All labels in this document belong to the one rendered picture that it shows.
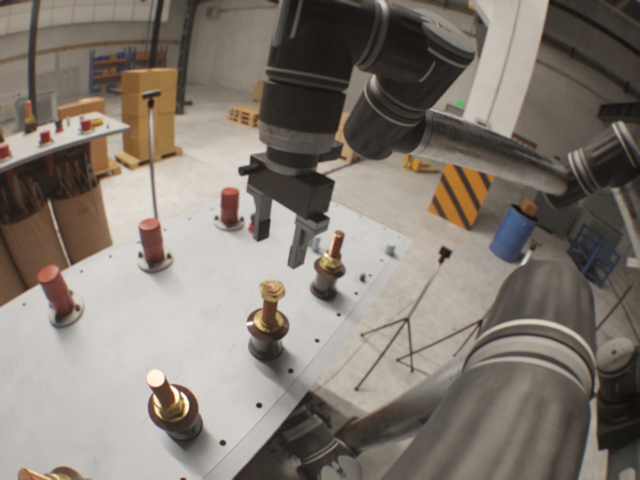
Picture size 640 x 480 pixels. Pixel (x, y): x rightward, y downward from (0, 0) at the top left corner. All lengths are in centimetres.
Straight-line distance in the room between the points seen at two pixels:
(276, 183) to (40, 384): 70
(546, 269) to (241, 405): 58
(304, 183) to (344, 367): 207
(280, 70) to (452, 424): 36
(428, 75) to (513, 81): 489
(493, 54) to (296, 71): 507
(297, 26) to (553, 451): 41
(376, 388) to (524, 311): 209
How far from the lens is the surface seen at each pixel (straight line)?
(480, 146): 60
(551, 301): 31
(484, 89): 521
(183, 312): 76
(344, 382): 227
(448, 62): 39
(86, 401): 70
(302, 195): 36
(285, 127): 33
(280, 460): 198
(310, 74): 32
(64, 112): 497
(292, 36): 33
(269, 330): 59
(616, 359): 137
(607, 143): 96
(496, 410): 21
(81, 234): 214
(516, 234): 507
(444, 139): 54
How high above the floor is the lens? 194
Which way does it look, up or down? 33 degrees down
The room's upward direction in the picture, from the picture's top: 14 degrees clockwise
